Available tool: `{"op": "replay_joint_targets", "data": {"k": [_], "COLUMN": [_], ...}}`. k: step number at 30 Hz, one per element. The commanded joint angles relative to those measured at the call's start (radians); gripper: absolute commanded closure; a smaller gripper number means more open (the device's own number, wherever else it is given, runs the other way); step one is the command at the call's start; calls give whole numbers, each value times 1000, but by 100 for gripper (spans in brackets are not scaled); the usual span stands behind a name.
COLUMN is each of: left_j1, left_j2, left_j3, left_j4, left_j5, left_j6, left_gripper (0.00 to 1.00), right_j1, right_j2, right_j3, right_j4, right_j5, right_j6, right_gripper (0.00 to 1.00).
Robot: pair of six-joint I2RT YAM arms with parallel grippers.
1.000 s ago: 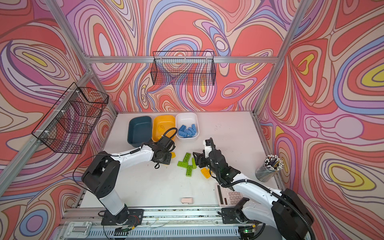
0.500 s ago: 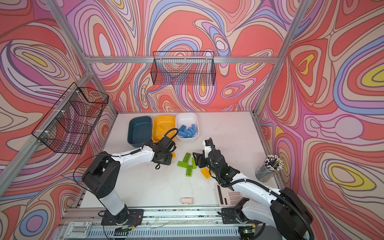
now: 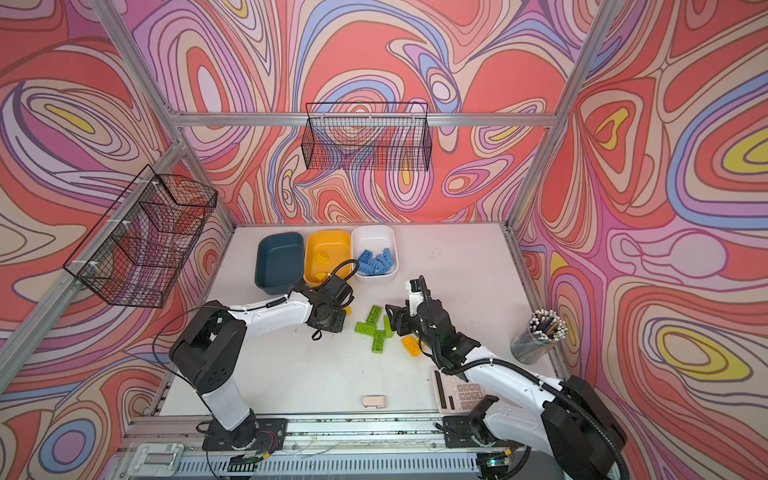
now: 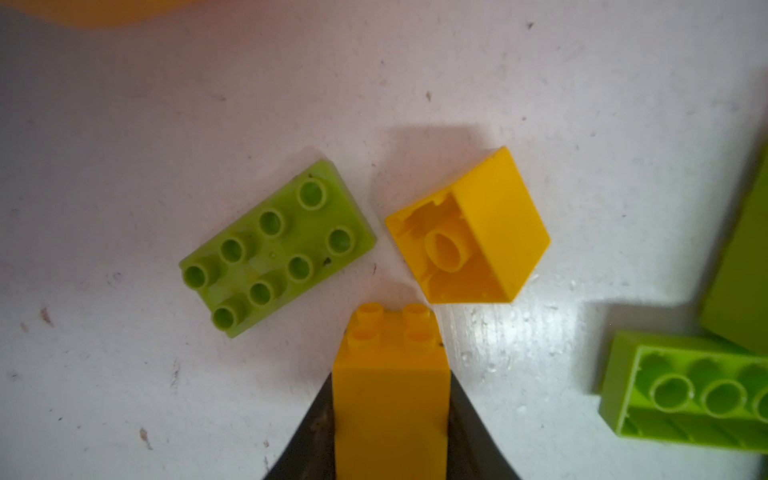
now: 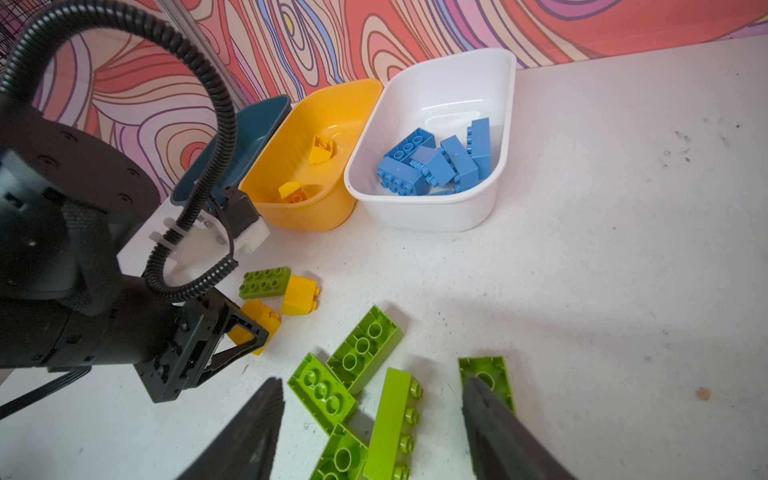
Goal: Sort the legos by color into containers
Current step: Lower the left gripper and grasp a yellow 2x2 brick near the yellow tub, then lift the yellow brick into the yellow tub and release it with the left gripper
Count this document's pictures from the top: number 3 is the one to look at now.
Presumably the blue lego brick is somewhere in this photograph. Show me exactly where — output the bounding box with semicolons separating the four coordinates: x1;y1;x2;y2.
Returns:
382;248;394;267
358;250;373;263
374;254;388;273

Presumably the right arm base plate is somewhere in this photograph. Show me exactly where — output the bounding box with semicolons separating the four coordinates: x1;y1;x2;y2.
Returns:
440;415;508;449

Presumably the yellow plastic bin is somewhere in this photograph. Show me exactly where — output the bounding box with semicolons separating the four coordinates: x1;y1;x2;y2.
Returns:
304;230;352;287

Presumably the wire basket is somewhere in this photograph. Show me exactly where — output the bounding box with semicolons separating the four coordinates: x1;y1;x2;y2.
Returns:
63;165;218;309
301;101;433;172

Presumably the dark teal plastic bin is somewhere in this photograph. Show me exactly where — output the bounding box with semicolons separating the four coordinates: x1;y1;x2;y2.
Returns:
254;232;305;296

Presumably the left wire basket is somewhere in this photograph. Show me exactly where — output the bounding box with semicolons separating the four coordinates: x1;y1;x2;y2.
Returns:
63;165;218;309

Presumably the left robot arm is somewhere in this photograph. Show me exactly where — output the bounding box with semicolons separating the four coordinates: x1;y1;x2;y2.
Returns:
169;275;354;452

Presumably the pink eraser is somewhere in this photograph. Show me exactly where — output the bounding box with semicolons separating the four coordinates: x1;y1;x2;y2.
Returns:
361;395;387;409

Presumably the green lego brick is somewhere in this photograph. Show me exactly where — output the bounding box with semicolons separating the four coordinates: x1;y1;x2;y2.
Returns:
384;315;394;338
371;330;386;354
365;305;383;328

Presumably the cup of pencils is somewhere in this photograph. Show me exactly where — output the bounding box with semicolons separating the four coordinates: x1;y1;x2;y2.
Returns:
510;309;569;365

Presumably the pink calculator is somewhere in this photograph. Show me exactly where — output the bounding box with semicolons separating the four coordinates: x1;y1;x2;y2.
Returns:
431;369;486;415

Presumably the green lego brick low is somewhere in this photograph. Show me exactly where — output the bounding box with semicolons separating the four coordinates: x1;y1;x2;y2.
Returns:
354;322;377;337

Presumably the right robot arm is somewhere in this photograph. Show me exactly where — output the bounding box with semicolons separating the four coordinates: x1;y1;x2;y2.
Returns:
385;277;631;479

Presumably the green lego brick bottom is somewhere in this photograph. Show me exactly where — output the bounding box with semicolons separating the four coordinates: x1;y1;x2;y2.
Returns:
371;330;386;354

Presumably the yellow lego brick long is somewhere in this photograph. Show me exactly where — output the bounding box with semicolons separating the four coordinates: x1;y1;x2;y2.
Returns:
401;335;422;358

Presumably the white plastic bin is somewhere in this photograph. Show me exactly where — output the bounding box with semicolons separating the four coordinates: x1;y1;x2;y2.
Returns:
351;225;399;284

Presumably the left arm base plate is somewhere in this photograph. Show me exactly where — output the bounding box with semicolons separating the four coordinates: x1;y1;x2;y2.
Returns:
202;418;288;454

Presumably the blue lego brick lone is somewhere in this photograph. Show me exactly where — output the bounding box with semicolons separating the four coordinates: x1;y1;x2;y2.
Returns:
358;263;376;276

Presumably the white plastic handle bracket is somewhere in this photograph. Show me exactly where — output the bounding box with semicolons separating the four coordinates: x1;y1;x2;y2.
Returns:
126;443;185;478

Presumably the back wire basket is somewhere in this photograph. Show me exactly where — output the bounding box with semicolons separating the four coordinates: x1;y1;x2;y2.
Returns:
301;101;433;172

